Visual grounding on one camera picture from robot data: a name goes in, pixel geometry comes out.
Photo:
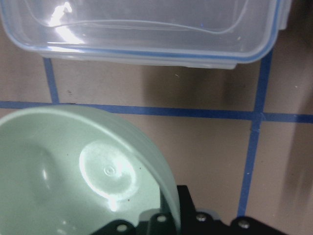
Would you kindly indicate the green bowl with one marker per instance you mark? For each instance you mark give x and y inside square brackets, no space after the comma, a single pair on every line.
[70,170]

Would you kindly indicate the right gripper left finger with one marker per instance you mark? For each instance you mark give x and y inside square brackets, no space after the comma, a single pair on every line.
[158,223]

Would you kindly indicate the clear plastic food container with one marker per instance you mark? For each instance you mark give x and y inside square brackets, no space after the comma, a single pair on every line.
[213,34]

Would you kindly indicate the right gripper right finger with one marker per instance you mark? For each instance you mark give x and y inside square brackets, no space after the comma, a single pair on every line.
[194,222]

